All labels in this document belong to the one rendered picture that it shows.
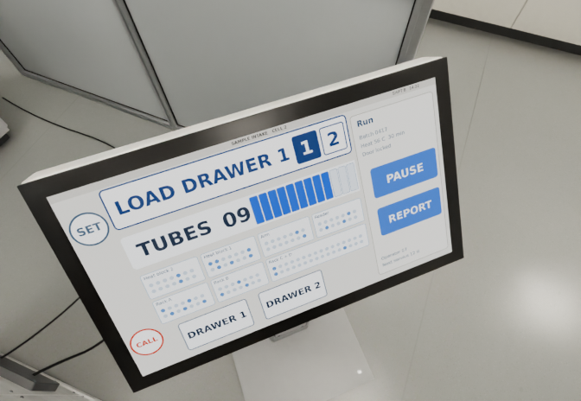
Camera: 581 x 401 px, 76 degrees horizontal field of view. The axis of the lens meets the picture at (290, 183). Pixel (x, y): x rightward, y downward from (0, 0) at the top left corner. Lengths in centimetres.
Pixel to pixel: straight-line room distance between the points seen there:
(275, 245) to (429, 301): 122
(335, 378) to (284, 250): 105
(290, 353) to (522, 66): 200
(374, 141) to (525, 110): 189
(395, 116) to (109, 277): 40
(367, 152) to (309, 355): 110
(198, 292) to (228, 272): 5
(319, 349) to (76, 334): 93
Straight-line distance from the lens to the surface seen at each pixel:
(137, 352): 56
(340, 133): 47
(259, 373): 150
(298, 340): 150
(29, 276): 194
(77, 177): 46
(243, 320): 55
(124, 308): 53
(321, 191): 49
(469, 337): 168
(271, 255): 50
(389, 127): 50
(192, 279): 50
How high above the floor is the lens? 153
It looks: 60 degrees down
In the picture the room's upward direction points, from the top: 1 degrees counter-clockwise
